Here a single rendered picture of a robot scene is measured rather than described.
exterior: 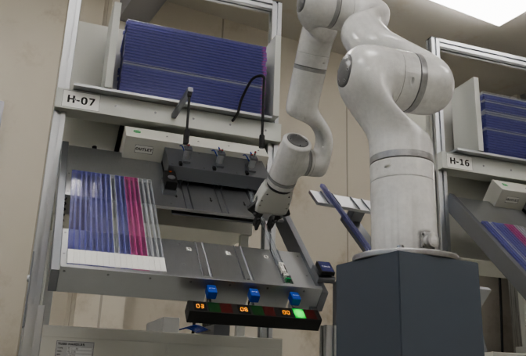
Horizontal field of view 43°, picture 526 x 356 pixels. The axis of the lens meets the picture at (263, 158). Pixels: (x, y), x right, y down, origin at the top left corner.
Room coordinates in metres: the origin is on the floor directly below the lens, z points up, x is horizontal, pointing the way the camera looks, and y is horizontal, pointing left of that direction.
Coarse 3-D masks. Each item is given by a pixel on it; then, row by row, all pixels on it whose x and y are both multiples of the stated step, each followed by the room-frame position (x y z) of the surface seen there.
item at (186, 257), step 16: (64, 240) 1.66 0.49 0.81; (176, 240) 1.80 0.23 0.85; (64, 256) 1.62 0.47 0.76; (176, 256) 1.74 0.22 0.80; (192, 256) 1.76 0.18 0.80; (208, 256) 1.78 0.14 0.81; (224, 256) 1.80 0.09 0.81; (240, 256) 1.82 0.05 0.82; (256, 256) 1.84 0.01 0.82; (272, 256) 1.86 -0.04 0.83; (288, 256) 1.89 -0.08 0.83; (176, 272) 1.69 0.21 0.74; (192, 272) 1.70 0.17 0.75; (208, 272) 1.72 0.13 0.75; (224, 272) 1.74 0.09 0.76; (240, 272) 1.76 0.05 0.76; (256, 272) 1.78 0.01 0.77; (272, 272) 1.80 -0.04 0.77; (288, 272) 1.82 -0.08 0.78; (304, 272) 1.84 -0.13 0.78
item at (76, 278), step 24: (72, 264) 1.56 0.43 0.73; (72, 288) 1.60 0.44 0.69; (96, 288) 1.61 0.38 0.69; (120, 288) 1.63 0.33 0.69; (144, 288) 1.64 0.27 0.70; (168, 288) 1.66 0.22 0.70; (192, 288) 1.67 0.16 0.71; (240, 288) 1.70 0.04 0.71; (264, 288) 1.72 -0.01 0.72; (288, 288) 1.74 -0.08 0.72; (312, 288) 1.75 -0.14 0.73
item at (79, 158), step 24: (72, 168) 1.94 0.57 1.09; (96, 168) 1.98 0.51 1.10; (120, 168) 2.02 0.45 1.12; (144, 168) 2.06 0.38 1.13; (192, 192) 2.02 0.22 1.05; (216, 192) 2.06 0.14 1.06; (240, 192) 2.10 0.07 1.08; (192, 216) 2.01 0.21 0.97; (216, 216) 2.04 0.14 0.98; (240, 216) 2.00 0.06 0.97; (264, 216) 2.03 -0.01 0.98
